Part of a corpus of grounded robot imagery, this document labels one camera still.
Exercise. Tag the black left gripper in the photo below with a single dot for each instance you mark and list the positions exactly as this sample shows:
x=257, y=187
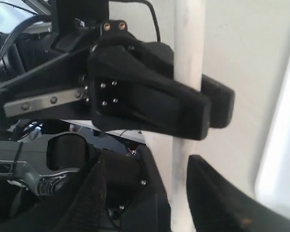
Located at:
x=43, y=62

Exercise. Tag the wooden drumstick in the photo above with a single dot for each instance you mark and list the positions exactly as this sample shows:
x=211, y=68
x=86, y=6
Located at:
x=172, y=154

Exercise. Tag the white rectangular plastic tray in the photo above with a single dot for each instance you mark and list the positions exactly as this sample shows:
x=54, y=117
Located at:
x=272, y=187

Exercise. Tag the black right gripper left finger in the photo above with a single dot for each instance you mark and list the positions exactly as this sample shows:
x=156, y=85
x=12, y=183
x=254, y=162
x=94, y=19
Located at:
x=126, y=190

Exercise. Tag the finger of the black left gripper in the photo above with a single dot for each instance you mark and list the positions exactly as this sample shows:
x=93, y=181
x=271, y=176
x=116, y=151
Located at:
x=127, y=95
x=159, y=57

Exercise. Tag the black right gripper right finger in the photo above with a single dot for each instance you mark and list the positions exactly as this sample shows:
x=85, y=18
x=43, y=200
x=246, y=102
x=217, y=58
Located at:
x=218, y=206

